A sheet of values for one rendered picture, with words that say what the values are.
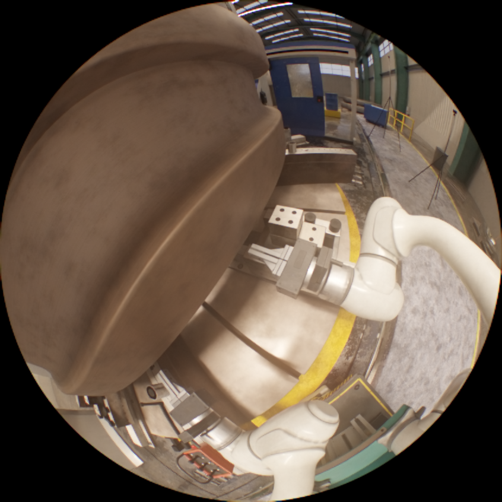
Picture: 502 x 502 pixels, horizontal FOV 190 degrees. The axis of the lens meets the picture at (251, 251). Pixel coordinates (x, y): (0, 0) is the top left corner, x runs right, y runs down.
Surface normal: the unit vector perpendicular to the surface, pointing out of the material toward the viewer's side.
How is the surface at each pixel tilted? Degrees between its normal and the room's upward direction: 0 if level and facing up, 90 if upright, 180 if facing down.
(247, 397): 0
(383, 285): 14
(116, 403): 90
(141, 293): 90
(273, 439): 61
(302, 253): 0
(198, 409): 0
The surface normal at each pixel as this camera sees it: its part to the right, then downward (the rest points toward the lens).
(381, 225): -0.91, -0.37
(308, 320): -0.22, -0.50
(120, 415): 0.92, -0.40
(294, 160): -0.05, 0.86
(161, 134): 0.85, 0.32
